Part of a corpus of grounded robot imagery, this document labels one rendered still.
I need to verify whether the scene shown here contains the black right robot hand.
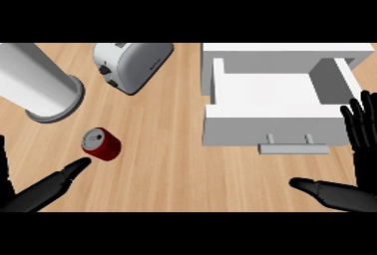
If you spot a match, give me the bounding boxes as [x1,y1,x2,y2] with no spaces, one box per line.
[287,90,377,213]

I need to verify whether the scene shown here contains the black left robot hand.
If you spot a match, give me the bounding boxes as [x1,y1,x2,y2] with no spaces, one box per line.
[0,134,93,213]

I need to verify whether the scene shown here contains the red can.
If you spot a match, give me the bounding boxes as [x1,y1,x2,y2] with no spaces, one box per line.
[81,127,123,162]

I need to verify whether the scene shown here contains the white open drawer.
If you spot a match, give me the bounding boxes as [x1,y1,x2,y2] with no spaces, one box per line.
[201,57,364,147]

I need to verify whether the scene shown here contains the white cabinet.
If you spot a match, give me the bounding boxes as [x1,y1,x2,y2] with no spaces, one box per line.
[198,43,377,97]

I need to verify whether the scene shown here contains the grey toaster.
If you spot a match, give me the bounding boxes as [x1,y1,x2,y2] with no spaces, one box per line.
[92,43,176,97]

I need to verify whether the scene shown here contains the grey drawer handle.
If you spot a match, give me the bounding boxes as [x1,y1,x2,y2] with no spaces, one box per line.
[257,133,330,155]

